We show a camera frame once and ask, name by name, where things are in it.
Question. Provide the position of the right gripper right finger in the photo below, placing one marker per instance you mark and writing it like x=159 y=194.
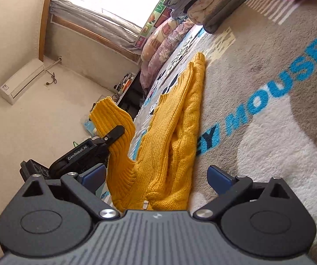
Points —
x=230 y=190

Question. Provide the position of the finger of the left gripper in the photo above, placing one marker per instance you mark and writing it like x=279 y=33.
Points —
x=114 y=134

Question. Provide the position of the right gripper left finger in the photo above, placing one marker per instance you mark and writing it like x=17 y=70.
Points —
x=81 y=190

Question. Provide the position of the yellow knit sweater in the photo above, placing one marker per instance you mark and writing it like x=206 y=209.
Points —
x=161 y=176

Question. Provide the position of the black side desk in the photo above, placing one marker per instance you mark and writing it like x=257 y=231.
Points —
x=129 y=94

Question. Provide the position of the purple floral long pillow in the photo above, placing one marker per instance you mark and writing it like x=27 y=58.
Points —
x=149 y=70

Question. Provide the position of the Mickey Mouse bed blanket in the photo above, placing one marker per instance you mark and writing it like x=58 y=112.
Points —
x=259 y=105

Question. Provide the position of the floral beige pillow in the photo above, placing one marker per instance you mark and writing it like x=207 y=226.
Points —
x=158 y=36

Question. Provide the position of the grey window curtain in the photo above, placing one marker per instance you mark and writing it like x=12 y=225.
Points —
x=114 y=28

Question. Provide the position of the alphabet foam mat headboard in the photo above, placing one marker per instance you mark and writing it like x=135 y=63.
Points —
x=160 y=14

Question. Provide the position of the dark grey folded garment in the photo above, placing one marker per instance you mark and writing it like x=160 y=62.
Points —
x=219 y=14

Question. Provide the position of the white wall air conditioner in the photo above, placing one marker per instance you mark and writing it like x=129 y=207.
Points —
x=16 y=86

